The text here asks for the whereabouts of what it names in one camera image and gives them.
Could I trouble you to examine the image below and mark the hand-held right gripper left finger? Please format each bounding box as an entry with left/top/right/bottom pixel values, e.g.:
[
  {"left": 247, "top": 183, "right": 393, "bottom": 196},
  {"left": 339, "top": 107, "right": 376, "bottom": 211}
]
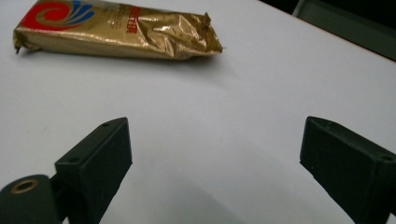
[{"left": 54, "top": 117, "right": 134, "bottom": 224}]

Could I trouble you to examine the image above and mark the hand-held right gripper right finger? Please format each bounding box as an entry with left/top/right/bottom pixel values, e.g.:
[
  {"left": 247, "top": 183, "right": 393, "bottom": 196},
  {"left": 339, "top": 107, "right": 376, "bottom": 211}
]
[{"left": 299, "top": 116, "right": 396, "bottom": 224}]

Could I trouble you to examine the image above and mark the gold foil snack packet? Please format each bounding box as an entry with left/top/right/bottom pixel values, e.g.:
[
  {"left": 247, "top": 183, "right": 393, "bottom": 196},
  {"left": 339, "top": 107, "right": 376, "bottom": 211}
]
[{"left": 12, "top": 0, "right": 224, "bottom": 61}]

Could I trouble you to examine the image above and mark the dark grey box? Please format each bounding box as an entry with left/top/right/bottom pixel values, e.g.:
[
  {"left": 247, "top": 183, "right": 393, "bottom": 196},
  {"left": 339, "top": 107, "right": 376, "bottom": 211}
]
[{"left": 292, "top": 0, "right": 396, "bottom": 62}]

